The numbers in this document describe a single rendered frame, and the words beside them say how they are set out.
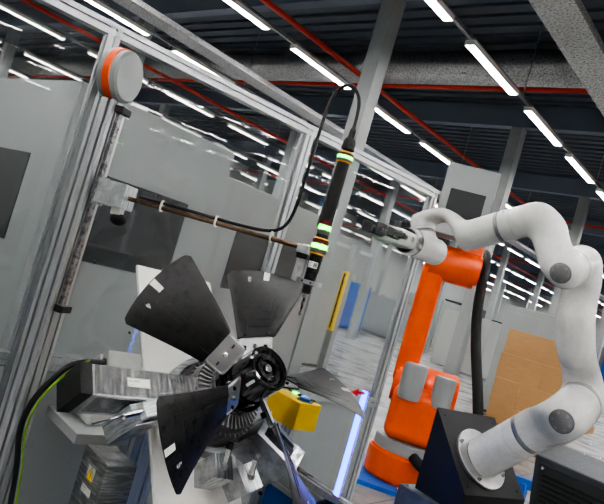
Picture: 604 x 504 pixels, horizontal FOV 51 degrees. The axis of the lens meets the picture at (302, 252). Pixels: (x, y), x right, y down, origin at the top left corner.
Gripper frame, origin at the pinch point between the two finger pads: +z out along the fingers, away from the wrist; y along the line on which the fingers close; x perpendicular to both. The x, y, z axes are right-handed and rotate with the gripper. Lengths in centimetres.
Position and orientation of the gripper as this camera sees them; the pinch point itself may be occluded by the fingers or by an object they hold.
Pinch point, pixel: (373, 227)
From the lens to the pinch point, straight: 181.5
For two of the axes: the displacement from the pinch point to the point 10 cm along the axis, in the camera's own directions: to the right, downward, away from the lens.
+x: 2.8, -9.6, 0.4
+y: -6.4, -1.6, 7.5
